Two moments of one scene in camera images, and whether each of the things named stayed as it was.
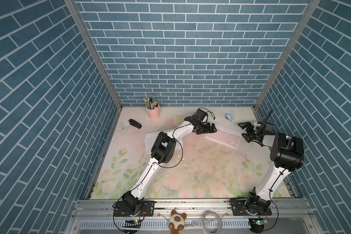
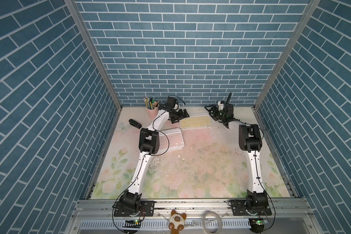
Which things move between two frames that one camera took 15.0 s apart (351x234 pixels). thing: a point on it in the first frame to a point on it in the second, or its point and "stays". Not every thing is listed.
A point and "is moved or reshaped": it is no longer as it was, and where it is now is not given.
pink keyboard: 229,139 is moved or reshaped
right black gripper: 251,128 to 216,110
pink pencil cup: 154,113 stays
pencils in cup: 150,103 stays
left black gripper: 206,130 to 180,116
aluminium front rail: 284,216 stays
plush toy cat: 176,222 stays
